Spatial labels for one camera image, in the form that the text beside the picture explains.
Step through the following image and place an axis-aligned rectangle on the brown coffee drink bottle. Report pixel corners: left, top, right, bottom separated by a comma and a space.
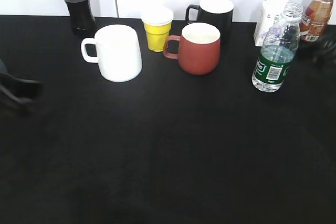
300, 0, 334, 42

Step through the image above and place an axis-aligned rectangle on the white yogurt carton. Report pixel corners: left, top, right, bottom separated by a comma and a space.
254, 0, 287, 47

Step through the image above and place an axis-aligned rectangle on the red ceramic mug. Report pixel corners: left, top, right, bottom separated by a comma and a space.
163, 23, 221, 76

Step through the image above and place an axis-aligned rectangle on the clear water bottle green label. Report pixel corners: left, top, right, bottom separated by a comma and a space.
251, 3, 303, 93

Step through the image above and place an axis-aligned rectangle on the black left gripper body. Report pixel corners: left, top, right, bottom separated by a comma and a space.
1, 60, 43, 115

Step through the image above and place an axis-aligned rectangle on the yellow paper cup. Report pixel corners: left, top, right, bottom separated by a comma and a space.
141, 6, 174, 52

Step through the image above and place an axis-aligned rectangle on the white ceramic mug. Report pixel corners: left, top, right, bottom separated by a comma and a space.
81, 24, 142, 82

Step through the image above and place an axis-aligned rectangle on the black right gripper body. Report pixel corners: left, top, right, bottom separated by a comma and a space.
298, 31, 335, 65

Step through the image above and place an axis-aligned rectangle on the black ceramic mug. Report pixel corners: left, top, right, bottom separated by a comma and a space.
185, 0, 234, 46

